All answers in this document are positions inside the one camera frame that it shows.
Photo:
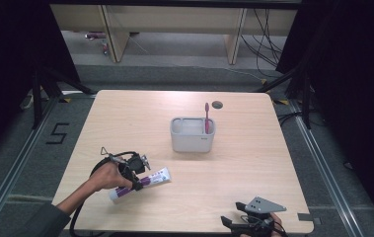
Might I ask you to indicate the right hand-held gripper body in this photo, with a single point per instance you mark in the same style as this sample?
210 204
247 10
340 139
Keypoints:
261 205

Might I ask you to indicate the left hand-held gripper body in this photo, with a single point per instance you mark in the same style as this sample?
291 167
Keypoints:
135 164

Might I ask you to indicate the white purple toothpaste tube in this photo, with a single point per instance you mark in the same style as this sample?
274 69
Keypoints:
156 177

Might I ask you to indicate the grey plastic holder box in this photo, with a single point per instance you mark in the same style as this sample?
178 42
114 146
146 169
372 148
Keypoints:
191 143

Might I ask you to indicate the pink toothbrush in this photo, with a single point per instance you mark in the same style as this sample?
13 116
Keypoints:
207 121

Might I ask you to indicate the person's right hand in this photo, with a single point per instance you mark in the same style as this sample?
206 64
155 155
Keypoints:
276 219

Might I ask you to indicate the person's left hand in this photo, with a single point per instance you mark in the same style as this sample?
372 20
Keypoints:
109 177

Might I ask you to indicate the grey tape strip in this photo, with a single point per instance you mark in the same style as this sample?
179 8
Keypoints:
305 217

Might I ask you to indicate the yellow black floor tape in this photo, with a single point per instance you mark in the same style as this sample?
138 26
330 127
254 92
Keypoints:
64 99
281 102

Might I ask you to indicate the black metal stand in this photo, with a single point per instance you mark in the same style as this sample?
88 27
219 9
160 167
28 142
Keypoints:
306 98
37 98

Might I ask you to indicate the small bottle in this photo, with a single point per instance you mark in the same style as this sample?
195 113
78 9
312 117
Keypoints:
105 47

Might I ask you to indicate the pink object on floor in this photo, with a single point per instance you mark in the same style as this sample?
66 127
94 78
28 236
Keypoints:
95 35

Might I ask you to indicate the light wooden desk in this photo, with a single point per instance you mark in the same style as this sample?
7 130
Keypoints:
174 19

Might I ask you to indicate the black curtain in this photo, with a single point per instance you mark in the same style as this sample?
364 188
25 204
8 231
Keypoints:
7 49
355 82

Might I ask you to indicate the aluminium floor rail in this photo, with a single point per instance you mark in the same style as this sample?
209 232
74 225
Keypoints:
16 158
322 164

